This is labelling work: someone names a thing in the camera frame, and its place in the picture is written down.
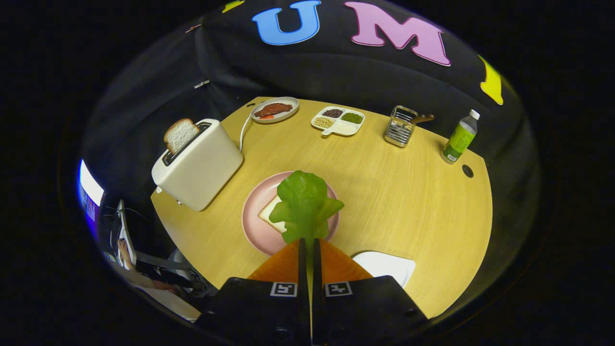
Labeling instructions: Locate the black backdrop cloth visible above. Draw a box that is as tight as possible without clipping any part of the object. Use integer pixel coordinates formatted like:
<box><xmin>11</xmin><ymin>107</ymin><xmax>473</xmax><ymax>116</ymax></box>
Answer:
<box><xmin>79</xmin><ymin>0</ymin><xmax>541</xmax><ymax>270</ymax></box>

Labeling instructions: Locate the white bread slice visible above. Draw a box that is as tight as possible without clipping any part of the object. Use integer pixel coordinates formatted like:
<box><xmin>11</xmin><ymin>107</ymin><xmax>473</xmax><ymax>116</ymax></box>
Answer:
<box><xmin>258</xmin><ymin>195</ymin><xmax>289</xmax><ymax>235</ymax></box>

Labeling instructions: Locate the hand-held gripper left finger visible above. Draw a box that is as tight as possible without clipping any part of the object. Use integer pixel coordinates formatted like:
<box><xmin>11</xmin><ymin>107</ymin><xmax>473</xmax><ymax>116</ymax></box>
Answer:
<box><xmin>195</xmin><ymin>238</ymin><xmax>312</xmax><ymax>346</ymax></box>

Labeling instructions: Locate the white plate with meat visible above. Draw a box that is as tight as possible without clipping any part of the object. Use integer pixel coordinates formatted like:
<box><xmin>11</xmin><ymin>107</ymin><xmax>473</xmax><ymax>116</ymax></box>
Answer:
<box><xmin>250</xmin><ymin>97</ymin><xmax>300</xmax><ymax>124</ymax></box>

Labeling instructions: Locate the pink round plate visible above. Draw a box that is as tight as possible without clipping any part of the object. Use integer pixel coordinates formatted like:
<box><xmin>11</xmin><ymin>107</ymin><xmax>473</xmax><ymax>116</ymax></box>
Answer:
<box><xmin>242</xmin><ymin>172</ymin><xmax>340</xmax><ymax>256</ymax></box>

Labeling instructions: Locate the white toaster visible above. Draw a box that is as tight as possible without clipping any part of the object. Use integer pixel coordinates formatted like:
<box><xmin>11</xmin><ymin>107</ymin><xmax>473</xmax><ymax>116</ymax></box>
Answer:
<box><xmin>151</xmin><ymin>119</ymin><xmax>244</xmax><ymax>212</ymax></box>

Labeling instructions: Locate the white divided bean dish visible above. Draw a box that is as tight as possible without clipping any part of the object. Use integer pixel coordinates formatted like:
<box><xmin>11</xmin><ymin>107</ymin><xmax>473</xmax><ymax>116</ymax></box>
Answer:
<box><xmin>311</xmin><ymin>106</ymin><xmax>366</xmax><ymax>137</ymax></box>

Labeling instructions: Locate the toasted bread slice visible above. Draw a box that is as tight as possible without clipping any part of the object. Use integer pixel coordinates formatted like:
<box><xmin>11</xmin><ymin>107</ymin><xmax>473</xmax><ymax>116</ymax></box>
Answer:
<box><xmin>163</xmin><ymin>118</ymin><xmax>201</xmax><ymax>154</ymax></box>

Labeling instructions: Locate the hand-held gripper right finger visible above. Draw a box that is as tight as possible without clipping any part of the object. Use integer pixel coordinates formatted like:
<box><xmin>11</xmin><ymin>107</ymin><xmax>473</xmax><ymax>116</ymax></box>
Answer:
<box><xmin>313</xmin><ymin>238</ymin><xmax>428</xmax><ymax>346</ymax></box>

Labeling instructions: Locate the metal wire holder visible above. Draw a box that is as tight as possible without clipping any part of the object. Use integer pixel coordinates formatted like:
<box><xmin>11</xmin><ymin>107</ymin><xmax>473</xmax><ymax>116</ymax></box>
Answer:
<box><xmin>383</xmin><ymin>105</ymin><xmax>435</xmax><ymax>148</ymax></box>

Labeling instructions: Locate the lit computer monitor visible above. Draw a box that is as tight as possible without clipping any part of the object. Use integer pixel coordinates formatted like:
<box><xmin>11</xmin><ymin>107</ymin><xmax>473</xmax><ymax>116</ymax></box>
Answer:
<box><xmin>77</xmin><ymin>160</ymin><xmax>105</xmax><ymax>226</ymax></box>

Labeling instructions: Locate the brown meat piece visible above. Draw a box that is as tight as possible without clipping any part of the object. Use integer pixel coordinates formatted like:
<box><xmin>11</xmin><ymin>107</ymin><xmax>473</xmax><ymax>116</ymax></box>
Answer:
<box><xmin>254</xmin><ymin>103</ymin><xmax>293</xmax><ymax>119</ymax></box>

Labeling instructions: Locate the green drink bottle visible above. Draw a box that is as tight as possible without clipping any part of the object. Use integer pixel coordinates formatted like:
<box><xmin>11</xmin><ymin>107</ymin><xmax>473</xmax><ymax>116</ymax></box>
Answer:
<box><xmin>441</xmin><ymin>109</ymin><xmax>480</xmax><ymax>165</ymax></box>

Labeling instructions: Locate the green lettuce leaf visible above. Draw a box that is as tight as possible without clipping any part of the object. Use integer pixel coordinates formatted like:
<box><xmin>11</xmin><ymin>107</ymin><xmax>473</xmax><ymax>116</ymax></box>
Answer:
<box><xmin>268</xmin><ymin>170</ymin><xmax>345</xmax><ymax>246</ymax></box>

